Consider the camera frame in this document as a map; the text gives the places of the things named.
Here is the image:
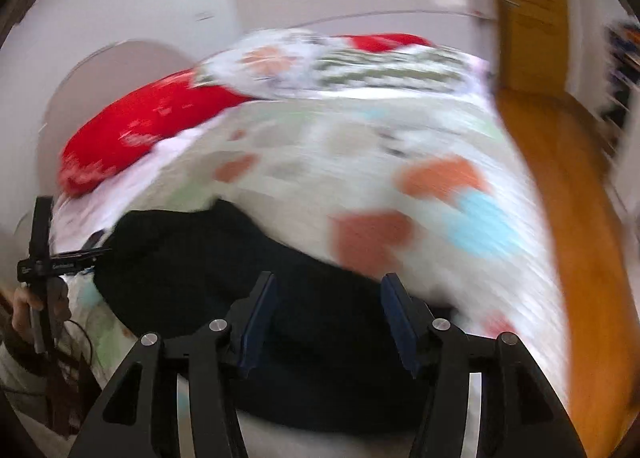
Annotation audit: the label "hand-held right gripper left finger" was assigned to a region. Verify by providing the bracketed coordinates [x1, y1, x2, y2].
[67, 271, 278, 458]

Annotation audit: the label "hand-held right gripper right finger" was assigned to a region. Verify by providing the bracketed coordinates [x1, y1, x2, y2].
[380, 272, 588, 458]

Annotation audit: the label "black pants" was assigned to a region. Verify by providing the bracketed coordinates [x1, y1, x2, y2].
[93, 198, 467, 437]

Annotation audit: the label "person's left hand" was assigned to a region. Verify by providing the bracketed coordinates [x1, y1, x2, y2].
[11, 278, 72, 354]

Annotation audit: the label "white bed sheet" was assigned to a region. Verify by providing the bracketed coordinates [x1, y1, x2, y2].
[49, 128, 221, 244]

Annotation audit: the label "heart print quilt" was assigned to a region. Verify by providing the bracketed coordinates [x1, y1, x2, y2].
[49, 92, 572, 458]

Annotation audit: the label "long red pillow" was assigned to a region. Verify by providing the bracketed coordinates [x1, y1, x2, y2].
[58, 32, 437, 198]

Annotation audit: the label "round beige headboard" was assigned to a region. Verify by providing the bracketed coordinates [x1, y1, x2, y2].
[39, 38, 197, 179]

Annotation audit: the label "green patterned bolster pillow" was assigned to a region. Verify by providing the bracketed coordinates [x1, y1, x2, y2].
[312, 46, 483, 92]

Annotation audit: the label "white floral pillow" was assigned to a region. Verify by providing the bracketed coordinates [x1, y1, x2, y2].
[191, 30, 353, 100]

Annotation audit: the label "wooden door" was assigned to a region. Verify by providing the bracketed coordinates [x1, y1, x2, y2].
[486, 0, 572, 95]

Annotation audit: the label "cluttered shelf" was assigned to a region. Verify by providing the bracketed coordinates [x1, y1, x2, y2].
[597, 16, 640, 149]

